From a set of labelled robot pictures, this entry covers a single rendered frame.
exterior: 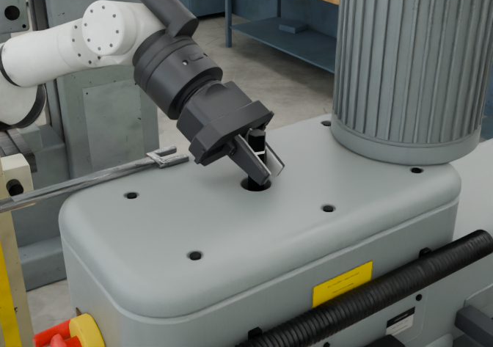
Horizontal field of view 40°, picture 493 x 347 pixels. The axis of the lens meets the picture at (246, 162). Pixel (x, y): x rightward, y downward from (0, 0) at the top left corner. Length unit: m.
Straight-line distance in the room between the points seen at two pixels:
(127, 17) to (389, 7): 0.31
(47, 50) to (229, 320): 0.44
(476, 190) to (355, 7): 0.40
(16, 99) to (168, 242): 0.40
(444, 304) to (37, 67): 0.66
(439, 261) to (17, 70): 0.61
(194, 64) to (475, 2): 0.33
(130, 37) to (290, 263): 0.33
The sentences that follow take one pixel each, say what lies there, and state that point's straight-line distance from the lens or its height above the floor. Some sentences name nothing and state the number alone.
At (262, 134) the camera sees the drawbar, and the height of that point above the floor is 1.96.
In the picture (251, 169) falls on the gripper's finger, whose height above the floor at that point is 1.92.
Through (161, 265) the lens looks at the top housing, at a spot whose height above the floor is 1.89.
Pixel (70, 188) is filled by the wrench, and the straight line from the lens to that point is 0.82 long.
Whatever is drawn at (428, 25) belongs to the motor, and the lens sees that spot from 0.81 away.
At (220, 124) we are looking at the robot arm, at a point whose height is 1.97.
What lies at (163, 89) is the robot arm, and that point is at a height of 2.00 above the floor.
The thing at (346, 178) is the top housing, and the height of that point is 1.89.
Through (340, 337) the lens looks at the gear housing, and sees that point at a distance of 0.87.
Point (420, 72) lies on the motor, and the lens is 0.83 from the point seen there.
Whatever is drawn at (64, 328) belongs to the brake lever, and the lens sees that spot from 0.91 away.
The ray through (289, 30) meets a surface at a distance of 7.12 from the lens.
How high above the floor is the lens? 2.29
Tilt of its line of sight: 28 degrees down
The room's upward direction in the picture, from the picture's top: straight up
